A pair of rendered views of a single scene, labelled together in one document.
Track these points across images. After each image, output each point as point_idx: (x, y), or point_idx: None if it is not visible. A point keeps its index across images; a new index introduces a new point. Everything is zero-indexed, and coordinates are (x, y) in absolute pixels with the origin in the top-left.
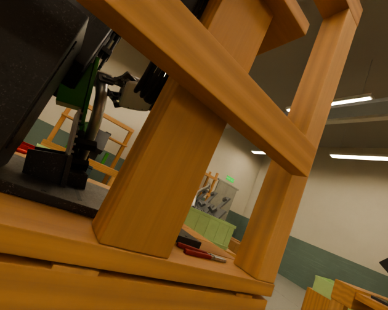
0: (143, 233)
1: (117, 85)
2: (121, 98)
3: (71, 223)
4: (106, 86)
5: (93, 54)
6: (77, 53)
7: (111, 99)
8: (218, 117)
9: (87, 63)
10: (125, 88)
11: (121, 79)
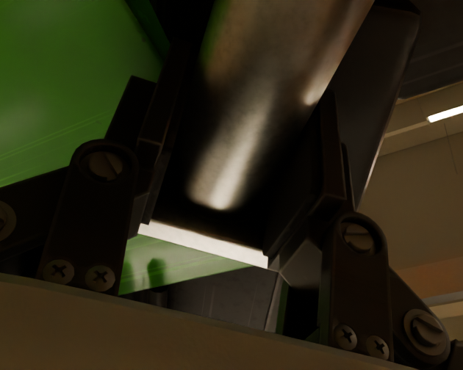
0: None
1: (334, 255)
2: (119, 304)
3: None
4: (298, 118)
5: (358, 183)
6: (454, 20)
7: (38, 177)
8: None
9: (396, 69)
10: (373, 361)
11: (427, 315)
